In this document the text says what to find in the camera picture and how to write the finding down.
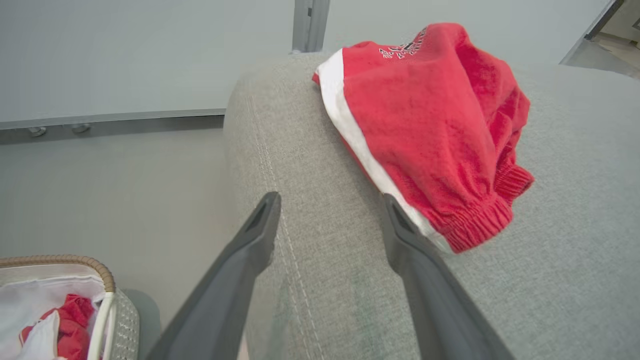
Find grey metal wall post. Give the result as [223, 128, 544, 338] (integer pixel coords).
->
[291, 0, 331, 54]

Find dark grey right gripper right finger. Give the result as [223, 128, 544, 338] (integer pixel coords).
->
[382, 193, 516, 360]

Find wicker laundry basket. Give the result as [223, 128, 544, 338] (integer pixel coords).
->
[0, 254, 141, 360]

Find red and white garment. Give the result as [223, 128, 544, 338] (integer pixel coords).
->
[19, 293, 97, 360]

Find grey metal floor rail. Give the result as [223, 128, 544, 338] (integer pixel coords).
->
[0, 108, 227, 146]

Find grey fabric sofa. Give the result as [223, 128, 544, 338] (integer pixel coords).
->
[223, 52, 640, 360]

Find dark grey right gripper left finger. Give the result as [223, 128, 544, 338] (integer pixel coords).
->
[145, 191, 282, 360]

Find red shorts with white stripe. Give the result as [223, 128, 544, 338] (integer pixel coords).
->
[312, 22, 536, 254]

